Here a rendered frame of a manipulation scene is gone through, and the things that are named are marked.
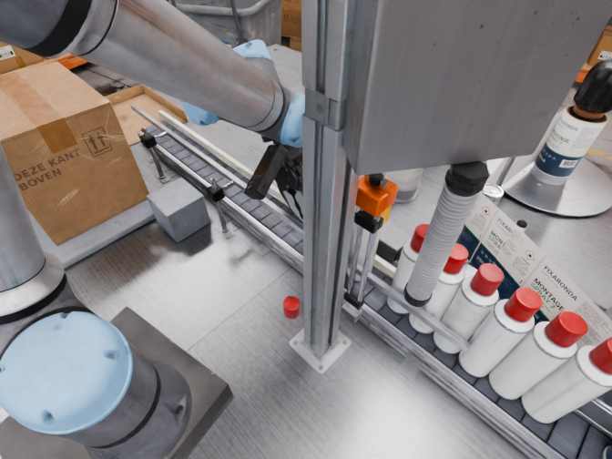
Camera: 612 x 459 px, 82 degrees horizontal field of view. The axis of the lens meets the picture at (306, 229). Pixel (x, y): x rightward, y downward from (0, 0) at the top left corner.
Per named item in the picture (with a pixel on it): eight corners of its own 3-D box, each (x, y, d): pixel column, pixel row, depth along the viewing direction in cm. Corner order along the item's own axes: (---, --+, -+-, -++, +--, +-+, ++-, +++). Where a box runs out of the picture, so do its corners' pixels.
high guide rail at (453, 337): (468, 347, 55) (472, 342, 54) (464, 352, 54) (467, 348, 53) (136, 107, 106) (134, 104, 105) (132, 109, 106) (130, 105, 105)
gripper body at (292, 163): (328, 173, 73) (308, 117, 68) (299, 193, 69) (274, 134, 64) (305, 174, 79) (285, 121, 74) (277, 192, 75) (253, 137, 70)
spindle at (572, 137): (572, 174, 93) (648, 63, 73) (560, 189, 89) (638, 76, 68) (537, 160, 98) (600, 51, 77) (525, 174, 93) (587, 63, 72)
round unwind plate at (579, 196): (627, 178, 94) (629, 174, 94) (591, 239, 79) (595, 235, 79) (513, 134, 109) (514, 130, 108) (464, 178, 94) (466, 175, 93)
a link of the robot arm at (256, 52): (212, 58, 62) (244, 48, 68) (239, 118, 66) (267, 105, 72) (239, 43, 57) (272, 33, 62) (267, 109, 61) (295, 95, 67)
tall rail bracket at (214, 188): (247, 221, 90) (238, 169, 78) (223, 237, 87) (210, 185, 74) (239, 216, 92) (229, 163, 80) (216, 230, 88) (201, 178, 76)
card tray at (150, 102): (188, 121, 124) (185, 110, 121) (116, 152, 111) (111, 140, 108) (145, 93, 138) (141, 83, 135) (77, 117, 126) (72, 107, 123)
